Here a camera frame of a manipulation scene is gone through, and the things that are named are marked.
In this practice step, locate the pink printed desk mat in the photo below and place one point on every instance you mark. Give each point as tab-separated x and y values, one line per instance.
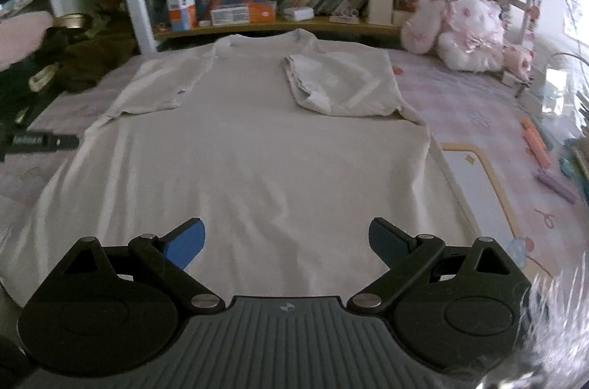
487	126

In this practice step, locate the tall white orange box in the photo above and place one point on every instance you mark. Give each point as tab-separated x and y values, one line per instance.
180	0

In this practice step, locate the flat white orange box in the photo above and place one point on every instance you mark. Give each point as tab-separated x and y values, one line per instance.
244	13

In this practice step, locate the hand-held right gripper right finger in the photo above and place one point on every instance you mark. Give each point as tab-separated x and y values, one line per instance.
389	239

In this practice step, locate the small white box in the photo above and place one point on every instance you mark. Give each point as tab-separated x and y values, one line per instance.
510	77

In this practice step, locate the short beige pen holder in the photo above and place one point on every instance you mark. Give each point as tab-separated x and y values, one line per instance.
403	17

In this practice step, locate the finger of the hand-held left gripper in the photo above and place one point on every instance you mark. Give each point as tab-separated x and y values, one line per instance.
62	141

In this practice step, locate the white pink plush bunny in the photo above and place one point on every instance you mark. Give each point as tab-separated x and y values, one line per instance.
464	30

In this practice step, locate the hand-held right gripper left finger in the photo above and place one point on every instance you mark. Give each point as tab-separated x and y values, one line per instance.
186	244

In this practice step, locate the small white carton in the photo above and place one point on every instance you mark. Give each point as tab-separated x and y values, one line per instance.
297	13

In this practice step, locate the orange stick bundle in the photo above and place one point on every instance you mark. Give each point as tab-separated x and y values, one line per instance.
533	133

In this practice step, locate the small pink plush toy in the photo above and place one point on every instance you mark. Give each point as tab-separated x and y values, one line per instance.
517	62

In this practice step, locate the tall beige pen holder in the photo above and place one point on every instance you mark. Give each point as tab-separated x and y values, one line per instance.
379	7

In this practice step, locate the teal stick bundle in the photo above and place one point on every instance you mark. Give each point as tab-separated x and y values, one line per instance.
567	167

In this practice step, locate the white t-shirt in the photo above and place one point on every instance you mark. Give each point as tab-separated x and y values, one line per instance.
253	149

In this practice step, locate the dark brown cloth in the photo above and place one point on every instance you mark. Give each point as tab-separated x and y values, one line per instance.
87	64

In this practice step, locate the pink fluffy cushion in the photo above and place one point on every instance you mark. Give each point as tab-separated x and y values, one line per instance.
23	41

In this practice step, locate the round metal tin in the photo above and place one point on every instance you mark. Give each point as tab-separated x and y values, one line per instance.
72	21

